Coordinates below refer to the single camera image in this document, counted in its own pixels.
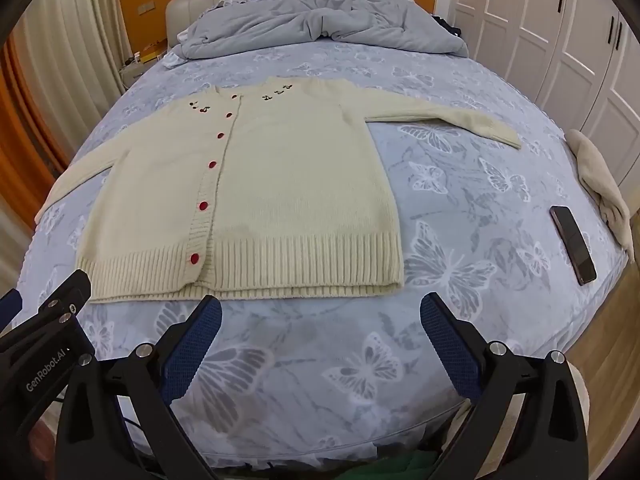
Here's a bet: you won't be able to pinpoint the cream knit cardigan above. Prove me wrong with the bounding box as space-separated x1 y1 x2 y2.
47 77 521 302

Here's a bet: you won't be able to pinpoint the orange curtain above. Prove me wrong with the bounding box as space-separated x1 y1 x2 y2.
0 38 68 229

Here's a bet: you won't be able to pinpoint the black smartphone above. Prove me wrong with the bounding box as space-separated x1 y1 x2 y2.
550 206 597 286

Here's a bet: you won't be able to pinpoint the bedside table with items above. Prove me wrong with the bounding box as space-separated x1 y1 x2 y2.
119 39 167 89

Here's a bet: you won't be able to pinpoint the beige folded garment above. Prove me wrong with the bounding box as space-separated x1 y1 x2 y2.
565 129 634 261

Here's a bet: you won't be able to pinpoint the cream curtain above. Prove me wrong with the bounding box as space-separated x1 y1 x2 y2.
13 0 132 159

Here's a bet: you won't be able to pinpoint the white wardrobe doors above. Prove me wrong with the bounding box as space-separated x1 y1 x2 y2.
450 0 639 209

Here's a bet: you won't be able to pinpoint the grey rumpled duvet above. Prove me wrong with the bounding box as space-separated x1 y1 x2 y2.
171 0 469 61

